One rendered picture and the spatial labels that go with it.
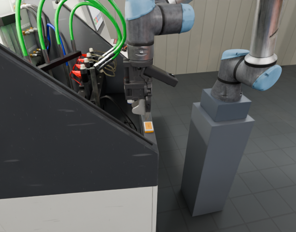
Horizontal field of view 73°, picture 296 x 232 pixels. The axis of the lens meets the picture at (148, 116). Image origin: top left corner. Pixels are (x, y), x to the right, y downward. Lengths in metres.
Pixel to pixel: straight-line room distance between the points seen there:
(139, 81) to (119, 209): 0.49
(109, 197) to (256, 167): 1.57
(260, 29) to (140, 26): 0.47
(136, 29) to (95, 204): 0.60
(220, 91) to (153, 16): 0.61
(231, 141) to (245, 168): 0.90
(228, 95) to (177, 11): 0.57
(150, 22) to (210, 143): 0.74
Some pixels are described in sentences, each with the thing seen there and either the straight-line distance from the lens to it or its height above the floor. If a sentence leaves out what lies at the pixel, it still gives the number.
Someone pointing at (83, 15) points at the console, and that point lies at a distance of 1.17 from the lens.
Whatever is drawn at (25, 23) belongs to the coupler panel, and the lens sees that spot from 1.15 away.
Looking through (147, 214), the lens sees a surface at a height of 0.62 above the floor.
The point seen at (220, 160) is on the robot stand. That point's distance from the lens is 1.24.
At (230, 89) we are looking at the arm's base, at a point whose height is 0.96.
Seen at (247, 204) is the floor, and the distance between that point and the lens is 1.81.
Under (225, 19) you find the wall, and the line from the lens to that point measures 3.86.
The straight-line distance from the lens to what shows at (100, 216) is 0.88.
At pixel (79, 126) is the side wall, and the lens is 0.56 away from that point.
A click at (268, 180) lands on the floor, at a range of 2.04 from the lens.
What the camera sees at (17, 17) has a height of 1.29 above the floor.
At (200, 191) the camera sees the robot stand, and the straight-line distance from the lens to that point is 1.40.
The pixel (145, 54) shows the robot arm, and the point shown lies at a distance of 0.56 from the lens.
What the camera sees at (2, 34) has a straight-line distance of 0.94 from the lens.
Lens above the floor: 1.39
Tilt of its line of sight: 34 degrees down
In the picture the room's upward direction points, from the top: straight up
